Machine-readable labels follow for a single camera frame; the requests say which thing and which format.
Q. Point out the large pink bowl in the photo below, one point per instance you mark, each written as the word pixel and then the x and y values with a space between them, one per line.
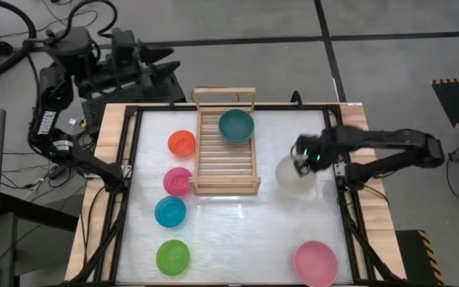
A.
pixel 315 264

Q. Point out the small cyan plastic bowl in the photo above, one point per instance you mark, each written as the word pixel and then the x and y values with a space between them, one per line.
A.
pixel 170 211

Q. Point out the white glossy table sheet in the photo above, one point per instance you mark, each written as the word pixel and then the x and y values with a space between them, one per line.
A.
pixel 229 239

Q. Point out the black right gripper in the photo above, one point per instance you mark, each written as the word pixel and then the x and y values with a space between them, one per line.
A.
pixel 317 149

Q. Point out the black aluminium table frame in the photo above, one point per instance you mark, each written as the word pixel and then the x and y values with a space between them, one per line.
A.
pixel 277 107

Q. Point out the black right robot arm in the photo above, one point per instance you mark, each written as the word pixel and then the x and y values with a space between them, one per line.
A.
pixel 393 139

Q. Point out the small orange plastic bowl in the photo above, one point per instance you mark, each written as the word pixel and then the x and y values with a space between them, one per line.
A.
pixel 181 143

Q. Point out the small magenta plastic bowl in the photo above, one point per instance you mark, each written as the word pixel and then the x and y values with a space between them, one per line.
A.
pixel 177 182

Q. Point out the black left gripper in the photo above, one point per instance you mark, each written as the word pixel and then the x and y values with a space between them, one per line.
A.
pixel 130 73

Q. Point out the wooden slatted dish rack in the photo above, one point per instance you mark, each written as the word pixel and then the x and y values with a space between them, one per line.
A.
pixel 223 167

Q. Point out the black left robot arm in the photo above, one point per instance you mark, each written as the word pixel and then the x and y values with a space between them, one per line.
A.
pixel 46 119

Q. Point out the white translucent bowl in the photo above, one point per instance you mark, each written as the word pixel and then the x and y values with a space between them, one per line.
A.
pixel 293 179

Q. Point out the blue-grey bowl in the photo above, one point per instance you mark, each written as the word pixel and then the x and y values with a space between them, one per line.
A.
pixel 237 142

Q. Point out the teal bowl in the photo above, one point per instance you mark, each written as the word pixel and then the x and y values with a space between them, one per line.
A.
pixel 236 124

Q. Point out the small green plastic bowl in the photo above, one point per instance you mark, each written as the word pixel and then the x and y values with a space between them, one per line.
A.
pixel 173 257

